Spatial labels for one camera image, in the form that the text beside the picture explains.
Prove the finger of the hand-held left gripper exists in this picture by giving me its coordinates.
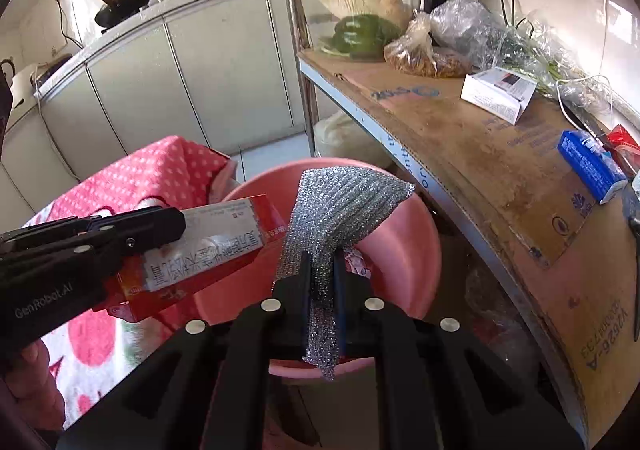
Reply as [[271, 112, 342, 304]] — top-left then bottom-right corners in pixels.
[[0, 207, 187, 281]]

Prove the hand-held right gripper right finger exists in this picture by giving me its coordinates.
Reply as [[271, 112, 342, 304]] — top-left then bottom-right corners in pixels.
[[335, 252, 586, 450]]

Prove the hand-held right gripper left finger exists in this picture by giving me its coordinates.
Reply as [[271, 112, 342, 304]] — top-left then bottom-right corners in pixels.
[[57, 250, 313, 450]]

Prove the pink plastic basin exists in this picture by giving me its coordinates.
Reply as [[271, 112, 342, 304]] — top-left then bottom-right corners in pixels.
[[192, 157, 443, 378]]

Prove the red and white carton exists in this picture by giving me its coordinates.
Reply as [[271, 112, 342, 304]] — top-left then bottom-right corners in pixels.
[[92, 195, 286, 323]]

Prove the silver scouring cloth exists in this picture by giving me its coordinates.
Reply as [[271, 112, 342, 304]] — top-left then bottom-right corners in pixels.
[[275, 167, 416, 382]]

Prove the person's left hand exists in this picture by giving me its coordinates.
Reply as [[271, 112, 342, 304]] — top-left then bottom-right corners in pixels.
[[4, 341, 66, 432]]

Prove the pink dotted blanket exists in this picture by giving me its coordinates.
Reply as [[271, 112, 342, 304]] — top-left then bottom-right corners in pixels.
[[22, 135, 241, 431]]

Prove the white rice sack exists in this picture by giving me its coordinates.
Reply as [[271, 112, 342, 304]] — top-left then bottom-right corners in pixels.
[[314, 110, 391, 166]]

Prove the white kitchen appliance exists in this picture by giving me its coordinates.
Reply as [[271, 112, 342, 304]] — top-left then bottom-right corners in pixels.
[[0, 57, 41, 131]]

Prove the white kitchen cabinet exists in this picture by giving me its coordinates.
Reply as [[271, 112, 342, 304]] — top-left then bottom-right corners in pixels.
[[0, 0, 311, 231]]

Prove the brown cardboard sheet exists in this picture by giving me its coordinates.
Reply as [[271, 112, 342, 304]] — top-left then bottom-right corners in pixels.
[[300, 50, 640, 446]]

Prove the black wok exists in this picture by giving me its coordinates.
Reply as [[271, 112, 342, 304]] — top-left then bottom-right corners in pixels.
[[94, 0, 153, 28]]

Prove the clear bag of peanuts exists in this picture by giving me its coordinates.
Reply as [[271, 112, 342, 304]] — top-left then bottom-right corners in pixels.
[[384, 12, 473, 79]]

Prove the white cardboard box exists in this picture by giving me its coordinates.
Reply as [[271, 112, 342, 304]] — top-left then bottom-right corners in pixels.
[[460, 67, 540, 125]]

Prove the green bell pepper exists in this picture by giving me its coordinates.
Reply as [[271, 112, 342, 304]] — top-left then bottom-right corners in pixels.
[[332, 14, 403, 57]]

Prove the blue tissue packet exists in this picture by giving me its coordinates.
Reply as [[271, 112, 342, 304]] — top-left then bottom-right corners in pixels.
[[557, 130, 628, 205]]

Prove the metal shelf rack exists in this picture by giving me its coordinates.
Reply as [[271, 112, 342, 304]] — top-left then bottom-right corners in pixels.
[[276, 0, 601, 446]]

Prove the tan potato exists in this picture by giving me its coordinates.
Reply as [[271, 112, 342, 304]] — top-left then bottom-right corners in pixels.
[[380, 0, 413, 28]]

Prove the clear bag of green onions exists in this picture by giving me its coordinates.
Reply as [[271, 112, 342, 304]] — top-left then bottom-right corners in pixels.
[[430, 0, 616, 116]]

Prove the red packet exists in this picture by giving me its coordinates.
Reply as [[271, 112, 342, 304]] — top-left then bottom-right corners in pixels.
[[605, 125, 640, 176]]

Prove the black wall cable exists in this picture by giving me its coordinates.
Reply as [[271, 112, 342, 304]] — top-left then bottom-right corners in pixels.
[[54, 0, 85, 51]]

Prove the black handled knife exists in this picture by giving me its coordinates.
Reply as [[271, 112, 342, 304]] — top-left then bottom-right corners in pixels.
[[567, 105, 616, 146]]

